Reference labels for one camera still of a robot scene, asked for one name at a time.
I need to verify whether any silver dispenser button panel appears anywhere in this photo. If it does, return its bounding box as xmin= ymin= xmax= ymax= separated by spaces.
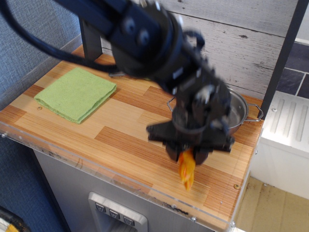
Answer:
xmin=88 ymin=192 xmax=148 ymax=232

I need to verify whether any grey spatula with green handle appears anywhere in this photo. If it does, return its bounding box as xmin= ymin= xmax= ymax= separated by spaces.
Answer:
xmin=109 ymin=72 xmax=125 ymax=78

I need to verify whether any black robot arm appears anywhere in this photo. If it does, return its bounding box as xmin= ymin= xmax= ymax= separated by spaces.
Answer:
xmin=60 ymin=0 xmax=235 ymax=164

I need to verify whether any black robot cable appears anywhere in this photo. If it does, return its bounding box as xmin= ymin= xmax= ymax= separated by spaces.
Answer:
xmin=0 ymin=0 xmax=118 ymax=71

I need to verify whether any dark grey right post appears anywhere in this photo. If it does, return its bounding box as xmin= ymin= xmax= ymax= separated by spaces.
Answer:
xmin=261 ymin=0 xmax=309 ymax=120

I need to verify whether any dark grey left post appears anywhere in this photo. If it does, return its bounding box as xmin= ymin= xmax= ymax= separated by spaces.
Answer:
xmin=79 ymin=17 xmax=102 ymax=61

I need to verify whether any yellow plush toy on floor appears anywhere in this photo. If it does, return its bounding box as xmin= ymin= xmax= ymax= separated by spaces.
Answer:
xmin=4 ymin=224 xmax=19 ymax=232

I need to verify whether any white toy sink unit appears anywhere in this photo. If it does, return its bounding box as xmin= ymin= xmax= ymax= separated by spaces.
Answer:
xmin=250 ymin=91 xmax=309 ymax=199

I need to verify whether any stainless steel pot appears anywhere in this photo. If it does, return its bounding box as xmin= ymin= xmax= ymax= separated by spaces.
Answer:
xmin=171 ymin=84 xmax=250 ymax=135

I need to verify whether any orange plush lobster tail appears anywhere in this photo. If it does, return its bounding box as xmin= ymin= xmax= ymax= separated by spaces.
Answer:
xmin=178 ymin=149 xmax=196 ymax=191

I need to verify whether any folded green cloth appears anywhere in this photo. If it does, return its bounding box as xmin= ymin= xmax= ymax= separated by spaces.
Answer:
xmin=34 ymin=68 xmax=117 ymax=124

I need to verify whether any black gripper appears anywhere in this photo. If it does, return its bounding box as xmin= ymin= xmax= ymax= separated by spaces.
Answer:
xmin=146 ymin=121 xmax=235 ymax=165

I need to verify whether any dark grey post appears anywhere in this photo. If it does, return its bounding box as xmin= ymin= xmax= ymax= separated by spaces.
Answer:
xmin=261 ymin=0 xmax=309 ymax=120
xmin=79 ymin=17 xmax=102 ymax=61

